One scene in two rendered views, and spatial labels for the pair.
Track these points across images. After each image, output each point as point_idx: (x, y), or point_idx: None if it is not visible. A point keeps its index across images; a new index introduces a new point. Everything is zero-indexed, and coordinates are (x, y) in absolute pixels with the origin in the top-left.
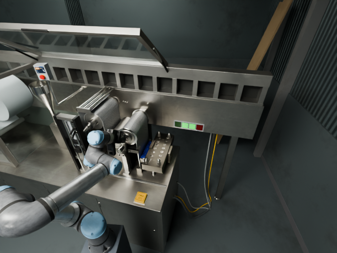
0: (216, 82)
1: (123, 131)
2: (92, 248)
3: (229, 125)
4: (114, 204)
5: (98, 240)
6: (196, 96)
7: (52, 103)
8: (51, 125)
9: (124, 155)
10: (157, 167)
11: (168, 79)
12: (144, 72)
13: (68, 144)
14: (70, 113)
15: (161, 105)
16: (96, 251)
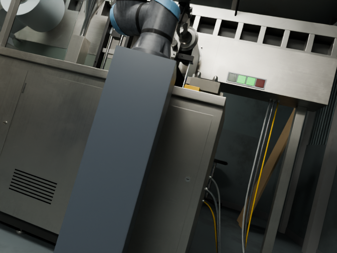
0: (286, 29)
1: (191, 16)
2: (147, 38)
3: (299, 82)
4: None
5: (168, 19)
6: (262, 43)
7: (95, 12)
8: (75, 34)
9: (174, 54)
10: (214, 81)
11: (229, 31)
12: (209, 14)
13: (109, 24)
14: (88, 56)
15: (218, 51)
16: (151, 43)
